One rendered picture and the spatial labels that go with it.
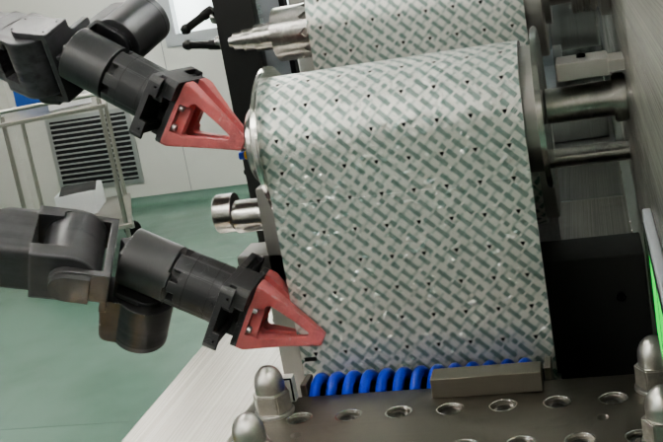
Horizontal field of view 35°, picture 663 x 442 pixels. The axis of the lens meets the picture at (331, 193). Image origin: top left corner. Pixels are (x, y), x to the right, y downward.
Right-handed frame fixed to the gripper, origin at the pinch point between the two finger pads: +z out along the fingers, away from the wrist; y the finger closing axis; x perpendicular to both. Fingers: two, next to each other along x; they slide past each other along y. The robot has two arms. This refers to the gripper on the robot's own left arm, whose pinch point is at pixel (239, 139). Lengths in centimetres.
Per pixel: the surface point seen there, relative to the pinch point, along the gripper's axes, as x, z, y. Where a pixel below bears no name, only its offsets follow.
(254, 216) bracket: -6.5, 4.5, -0.2
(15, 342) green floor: -221, -140, -294
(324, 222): -0.9, 12.5, 7.6
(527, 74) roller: 18.9, 22.7, 5.3
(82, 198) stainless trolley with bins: -198, -185, -414
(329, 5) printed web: 13.7, -1.0, -15.3
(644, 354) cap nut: 3.9, 41.6, 13.1
